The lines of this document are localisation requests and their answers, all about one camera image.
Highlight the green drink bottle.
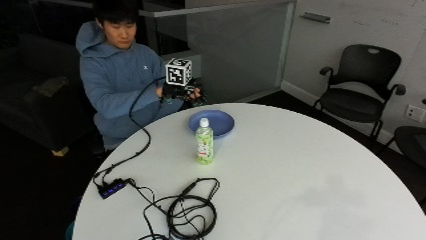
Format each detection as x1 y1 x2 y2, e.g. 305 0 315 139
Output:
195 117 215 166

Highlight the white wall outlet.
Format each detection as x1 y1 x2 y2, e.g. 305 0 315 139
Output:
404 104 426 123

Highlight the black usb hub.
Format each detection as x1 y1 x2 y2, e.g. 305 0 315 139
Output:
96 178 131 200

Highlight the black glove cable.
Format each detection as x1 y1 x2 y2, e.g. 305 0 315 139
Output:
92 76 168 188

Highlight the white marker cube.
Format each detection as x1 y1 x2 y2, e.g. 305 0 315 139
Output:
164 57 195 87

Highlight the coiled black cable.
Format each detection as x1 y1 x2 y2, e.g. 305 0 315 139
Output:
126 177 222 240

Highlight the dark sofa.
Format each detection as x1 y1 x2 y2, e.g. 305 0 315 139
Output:
0 33 98 158

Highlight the grey door handle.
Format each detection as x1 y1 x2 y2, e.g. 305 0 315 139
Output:
300 11 333 25

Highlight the blue bowl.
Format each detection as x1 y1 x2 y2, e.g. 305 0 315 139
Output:
188 109 236 140

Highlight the glass partition panel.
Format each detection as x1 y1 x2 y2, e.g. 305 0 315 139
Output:
140 0 299 104

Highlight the black office chair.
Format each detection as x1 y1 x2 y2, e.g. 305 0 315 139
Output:
383 125 426 171
313 44 408 141

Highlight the the person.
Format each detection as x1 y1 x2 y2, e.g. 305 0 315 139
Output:
75 0 198 152

